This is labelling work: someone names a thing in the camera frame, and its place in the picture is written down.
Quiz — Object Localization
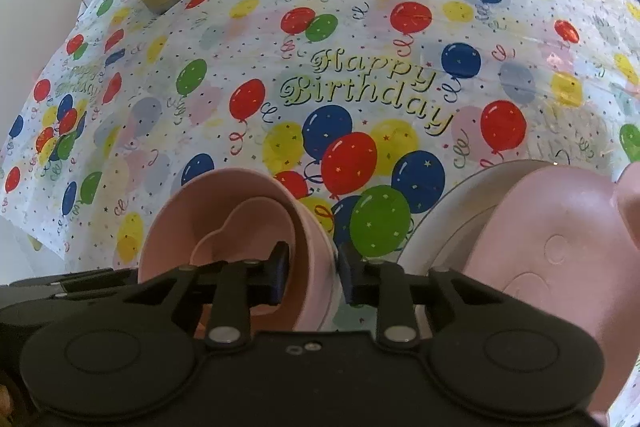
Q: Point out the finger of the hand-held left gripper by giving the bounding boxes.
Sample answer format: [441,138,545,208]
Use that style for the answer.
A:
[9,268,139,297]

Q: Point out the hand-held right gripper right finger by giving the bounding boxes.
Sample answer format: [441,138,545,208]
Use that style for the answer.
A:
[339,242,552,351]

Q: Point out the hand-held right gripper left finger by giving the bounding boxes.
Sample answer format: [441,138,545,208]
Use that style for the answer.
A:
[124,242,291,350]

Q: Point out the pink round bowl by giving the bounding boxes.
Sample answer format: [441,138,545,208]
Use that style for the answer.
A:
[137,167,337,344]

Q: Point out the pink heart-shaped dish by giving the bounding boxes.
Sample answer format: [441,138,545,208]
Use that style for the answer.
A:
[191,196,296,319]

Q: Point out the large white deep plate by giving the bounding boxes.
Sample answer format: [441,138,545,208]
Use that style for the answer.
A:
[398,158,542,309]

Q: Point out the pink bear-shaped plate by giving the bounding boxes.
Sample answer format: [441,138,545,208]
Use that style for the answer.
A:
[462,159,640,427]

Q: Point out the balloon print tablecloth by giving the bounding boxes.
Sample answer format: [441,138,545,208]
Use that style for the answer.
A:
[0,0,640,427]

